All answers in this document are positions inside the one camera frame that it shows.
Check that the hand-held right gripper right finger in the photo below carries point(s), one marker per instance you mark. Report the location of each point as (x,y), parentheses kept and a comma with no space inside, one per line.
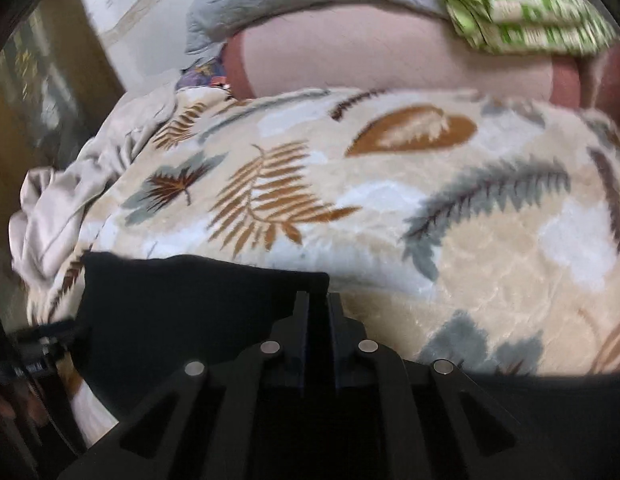
(335,332)

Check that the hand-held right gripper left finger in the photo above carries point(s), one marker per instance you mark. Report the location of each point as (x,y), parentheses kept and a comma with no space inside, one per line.
(302,332)

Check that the black pants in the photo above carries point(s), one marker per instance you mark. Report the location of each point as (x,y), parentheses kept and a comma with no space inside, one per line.
(190,310)

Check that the leaf-print beige blanket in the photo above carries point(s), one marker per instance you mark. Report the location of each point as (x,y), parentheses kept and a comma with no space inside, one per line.
(380,210)

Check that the beige crumpled cloth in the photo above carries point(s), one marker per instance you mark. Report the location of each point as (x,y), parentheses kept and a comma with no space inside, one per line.
(90,180)

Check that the purple patterned cloth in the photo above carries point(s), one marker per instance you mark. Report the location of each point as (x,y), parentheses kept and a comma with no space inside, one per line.
(205,76)

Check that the pink pillow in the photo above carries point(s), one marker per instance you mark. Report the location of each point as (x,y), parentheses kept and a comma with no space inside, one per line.
(390,60)

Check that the green checkered cloth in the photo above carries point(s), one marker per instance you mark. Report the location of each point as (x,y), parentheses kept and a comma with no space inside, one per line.
(520,5)

